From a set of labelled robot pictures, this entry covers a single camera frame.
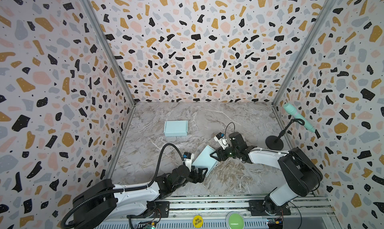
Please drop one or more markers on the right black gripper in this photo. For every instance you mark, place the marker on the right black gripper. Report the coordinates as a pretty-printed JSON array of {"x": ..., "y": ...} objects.
[{"x": 224, "y": 152}]

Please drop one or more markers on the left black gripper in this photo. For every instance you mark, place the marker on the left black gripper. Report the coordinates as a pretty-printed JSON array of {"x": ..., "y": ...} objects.
[{"x": 193, "y": 173}]

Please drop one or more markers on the mint paper box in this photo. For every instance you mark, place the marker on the mint paper box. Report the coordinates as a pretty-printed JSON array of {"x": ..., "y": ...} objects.
[{"x": 176, "y": 128}]

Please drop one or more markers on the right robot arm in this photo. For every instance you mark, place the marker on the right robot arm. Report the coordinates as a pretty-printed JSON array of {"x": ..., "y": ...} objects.
[{"x": 301, "y": 176}]

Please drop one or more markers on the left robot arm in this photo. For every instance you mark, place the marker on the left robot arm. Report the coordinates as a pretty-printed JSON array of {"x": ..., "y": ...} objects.
[{"x": 106, "y": 200}]

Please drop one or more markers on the yellow round sticker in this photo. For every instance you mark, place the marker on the yellow round sticker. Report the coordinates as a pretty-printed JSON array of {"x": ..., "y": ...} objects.
[{"x": 198, "y": 221}]

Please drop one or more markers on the green round button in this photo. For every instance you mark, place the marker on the green round button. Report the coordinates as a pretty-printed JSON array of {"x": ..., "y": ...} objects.
[{"x": 235, "y": 221}]

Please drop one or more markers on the mint green microphone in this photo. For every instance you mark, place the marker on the mint green microphone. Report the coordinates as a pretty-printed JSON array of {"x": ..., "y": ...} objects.
[{"x": 291, "y": 110}]

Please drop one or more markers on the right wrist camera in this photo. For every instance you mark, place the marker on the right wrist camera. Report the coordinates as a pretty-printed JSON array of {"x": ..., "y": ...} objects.
[{"x": 221, "y": 139}]

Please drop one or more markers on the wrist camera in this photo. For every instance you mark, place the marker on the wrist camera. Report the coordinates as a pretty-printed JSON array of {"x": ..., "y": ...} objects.
[
  {"x": 188, "y": 159},
  {"x": 221, "y": 139}
]

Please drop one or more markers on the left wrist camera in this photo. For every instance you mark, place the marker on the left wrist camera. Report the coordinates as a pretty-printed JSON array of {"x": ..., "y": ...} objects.
[{"x": 188, "y": 159}]

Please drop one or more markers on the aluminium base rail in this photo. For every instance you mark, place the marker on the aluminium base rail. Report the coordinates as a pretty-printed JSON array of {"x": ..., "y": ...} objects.
[{"x": 178, "y": 212}]

